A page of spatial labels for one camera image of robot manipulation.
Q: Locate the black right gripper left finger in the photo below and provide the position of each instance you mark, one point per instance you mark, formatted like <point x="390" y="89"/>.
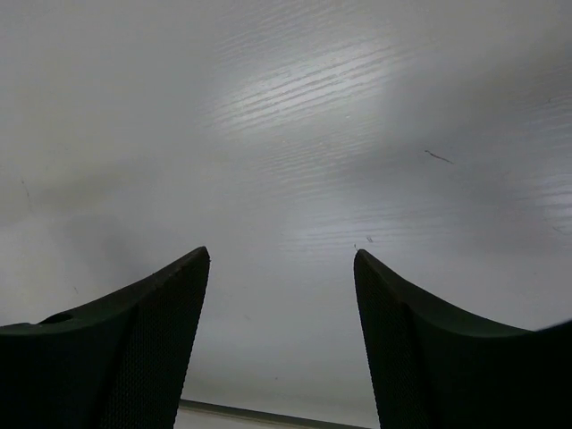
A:
<point x="116" y="362"/>

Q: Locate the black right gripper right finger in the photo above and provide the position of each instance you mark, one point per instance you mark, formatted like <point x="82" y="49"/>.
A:
<point x="435" y="365"/>

